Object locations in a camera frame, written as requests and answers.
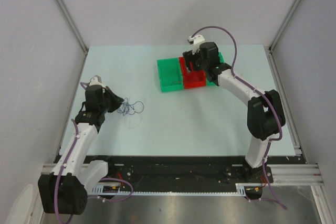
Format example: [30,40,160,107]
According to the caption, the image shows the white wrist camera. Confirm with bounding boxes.
[87,75,107,89]
[187,35,205,55]

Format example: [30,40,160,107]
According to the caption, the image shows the red plastic bin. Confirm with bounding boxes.
[178,57,206,89]

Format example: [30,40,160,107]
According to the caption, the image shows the right green plastic bin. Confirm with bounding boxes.
[204,52,230,86]

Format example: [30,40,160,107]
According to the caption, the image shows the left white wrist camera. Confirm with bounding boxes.
[87,75,107,89]

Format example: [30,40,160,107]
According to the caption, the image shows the aluminium frame post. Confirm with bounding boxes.
[54,0,88,55]
[268,0,303,53]

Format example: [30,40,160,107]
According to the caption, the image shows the right aluminium base profile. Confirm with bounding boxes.
[268,164,324,186]

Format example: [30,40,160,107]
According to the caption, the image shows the green plastic bin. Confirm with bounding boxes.
[157,58,184,92]
[204,52,230,86]

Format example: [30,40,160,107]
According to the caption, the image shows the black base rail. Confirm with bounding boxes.
[86,155,308,192]

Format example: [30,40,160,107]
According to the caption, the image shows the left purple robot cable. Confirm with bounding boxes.
[54,81,134,224]

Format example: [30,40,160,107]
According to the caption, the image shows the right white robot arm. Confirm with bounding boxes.
[183,39,286,183]

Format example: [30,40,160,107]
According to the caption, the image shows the blue thin wire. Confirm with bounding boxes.
[117,97,145,116]

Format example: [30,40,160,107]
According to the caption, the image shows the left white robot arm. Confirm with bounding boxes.
[38,82,123,215]

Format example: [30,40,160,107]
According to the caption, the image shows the left green plastic bin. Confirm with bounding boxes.
[157,58,184,92]

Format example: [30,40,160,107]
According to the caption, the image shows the right aluminium frame post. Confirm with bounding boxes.
[268,0,303,53]

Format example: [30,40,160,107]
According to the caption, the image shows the left aluminium frame post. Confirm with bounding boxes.
[54,0,88,55]

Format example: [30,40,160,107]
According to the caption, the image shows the slotted grey cable duct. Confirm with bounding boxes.
[90,183,253,197]

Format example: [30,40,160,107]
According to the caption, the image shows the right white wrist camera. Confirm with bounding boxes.
[187,35,205,55]

